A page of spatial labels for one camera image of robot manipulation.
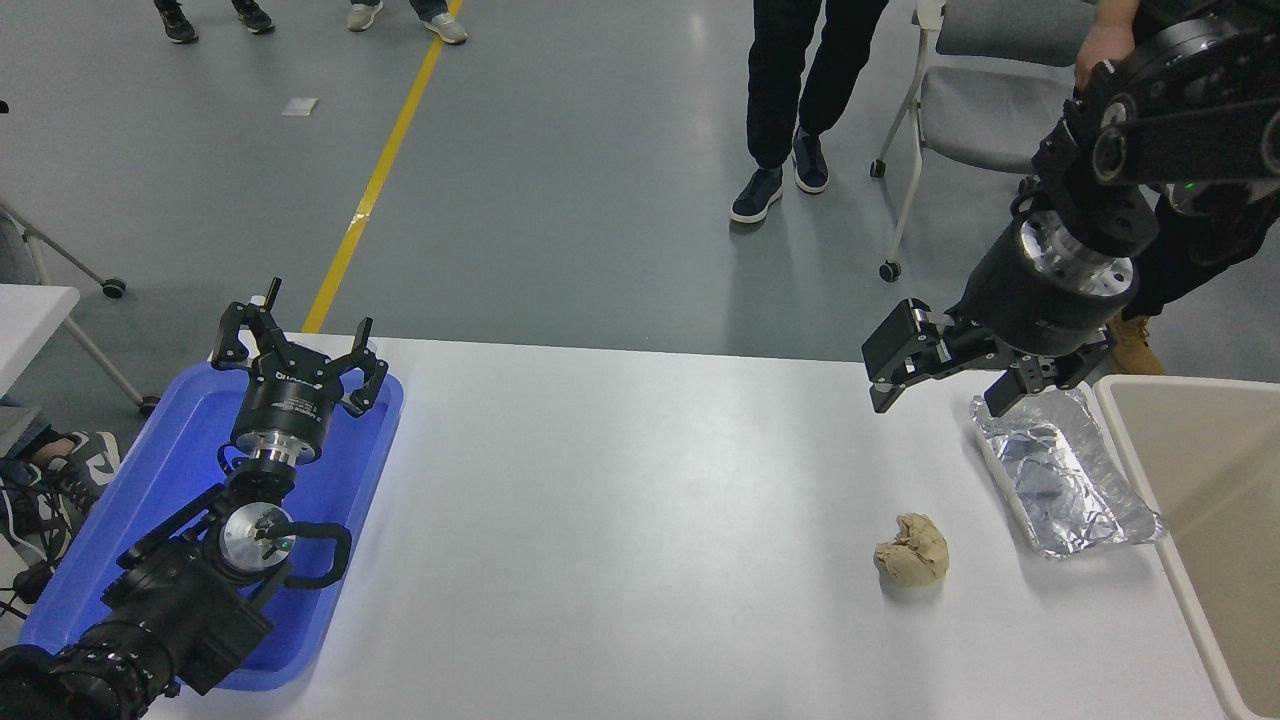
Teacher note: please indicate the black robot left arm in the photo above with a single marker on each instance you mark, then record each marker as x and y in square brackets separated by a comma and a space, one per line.
[190, 610]

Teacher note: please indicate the person's forearm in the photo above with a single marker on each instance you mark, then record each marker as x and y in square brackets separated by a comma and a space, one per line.
[1118, 10]

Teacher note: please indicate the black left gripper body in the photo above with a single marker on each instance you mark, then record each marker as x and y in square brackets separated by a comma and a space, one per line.
[285, 405]

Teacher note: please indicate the person in white shoes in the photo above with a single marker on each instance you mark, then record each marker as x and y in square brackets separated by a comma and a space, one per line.
[445, 25]

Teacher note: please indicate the white side table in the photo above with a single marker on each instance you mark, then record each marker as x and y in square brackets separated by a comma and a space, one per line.
[30, 320]

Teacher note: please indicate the silver foil tray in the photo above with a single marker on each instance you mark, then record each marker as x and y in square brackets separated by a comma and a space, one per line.
[1060, 490]

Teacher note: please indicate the person in black shoes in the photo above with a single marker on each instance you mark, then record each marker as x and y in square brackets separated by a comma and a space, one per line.
[180, 22]

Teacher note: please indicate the blue plastic tray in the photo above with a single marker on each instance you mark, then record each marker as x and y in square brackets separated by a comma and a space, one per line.
[150, 480]

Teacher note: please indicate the person in dark shoes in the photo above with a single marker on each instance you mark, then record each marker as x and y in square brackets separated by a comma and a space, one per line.
[780, 80]

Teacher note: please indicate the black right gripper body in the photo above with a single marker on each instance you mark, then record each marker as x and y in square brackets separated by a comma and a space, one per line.
[1030, 300]

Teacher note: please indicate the grey wheeled chair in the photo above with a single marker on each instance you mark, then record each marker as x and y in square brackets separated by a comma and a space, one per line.
[980, 110]

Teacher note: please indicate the crumpled tan paper ball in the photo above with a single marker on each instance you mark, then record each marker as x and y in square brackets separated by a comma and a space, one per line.
[912, 552]

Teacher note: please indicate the grey wheeled frame leg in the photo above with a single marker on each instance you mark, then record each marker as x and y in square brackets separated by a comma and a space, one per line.
[70, 262]

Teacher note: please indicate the seated person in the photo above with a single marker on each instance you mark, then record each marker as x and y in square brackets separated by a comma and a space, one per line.
[85, 462]

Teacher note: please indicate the large pale bin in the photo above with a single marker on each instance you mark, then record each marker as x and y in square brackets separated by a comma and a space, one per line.
[1200, 480]

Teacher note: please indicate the white paper scrap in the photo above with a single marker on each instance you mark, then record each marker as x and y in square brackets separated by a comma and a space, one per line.
[300, 106]

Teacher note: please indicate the person's hand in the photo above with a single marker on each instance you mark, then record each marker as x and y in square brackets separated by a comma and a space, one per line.
[1100, 50]

